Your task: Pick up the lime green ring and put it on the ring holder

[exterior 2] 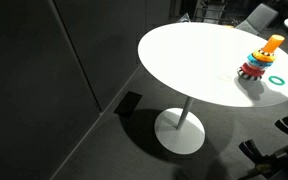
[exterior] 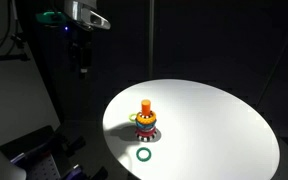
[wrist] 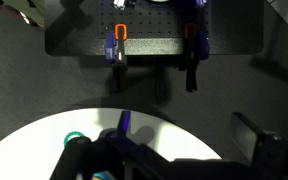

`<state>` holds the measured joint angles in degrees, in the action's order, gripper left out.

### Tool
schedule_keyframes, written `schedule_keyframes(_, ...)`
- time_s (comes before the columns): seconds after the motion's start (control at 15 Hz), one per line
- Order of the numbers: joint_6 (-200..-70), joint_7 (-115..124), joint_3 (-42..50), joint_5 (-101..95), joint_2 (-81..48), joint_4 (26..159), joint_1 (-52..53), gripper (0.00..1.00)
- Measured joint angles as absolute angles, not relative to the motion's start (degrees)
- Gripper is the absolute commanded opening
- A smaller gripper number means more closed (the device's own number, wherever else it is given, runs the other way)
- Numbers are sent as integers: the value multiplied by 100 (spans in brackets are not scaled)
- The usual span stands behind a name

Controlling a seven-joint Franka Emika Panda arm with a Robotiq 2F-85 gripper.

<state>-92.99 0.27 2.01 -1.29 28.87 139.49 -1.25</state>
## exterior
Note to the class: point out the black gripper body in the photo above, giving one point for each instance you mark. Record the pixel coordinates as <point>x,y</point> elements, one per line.
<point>80,50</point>

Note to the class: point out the perforated metal breadboard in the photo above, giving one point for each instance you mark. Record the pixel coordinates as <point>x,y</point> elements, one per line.
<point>44,170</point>

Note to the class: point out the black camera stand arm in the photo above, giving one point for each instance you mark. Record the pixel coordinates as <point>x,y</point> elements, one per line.
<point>4,57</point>

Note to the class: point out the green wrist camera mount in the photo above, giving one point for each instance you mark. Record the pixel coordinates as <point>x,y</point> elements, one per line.
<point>50,16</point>

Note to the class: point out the grey vertical metal pole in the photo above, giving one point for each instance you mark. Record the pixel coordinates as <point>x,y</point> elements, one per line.
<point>151,40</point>

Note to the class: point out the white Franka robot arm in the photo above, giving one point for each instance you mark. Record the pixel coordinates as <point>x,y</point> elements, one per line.
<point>84,13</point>

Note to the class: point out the black clamp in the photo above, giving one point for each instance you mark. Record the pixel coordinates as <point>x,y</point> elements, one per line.
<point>74,145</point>

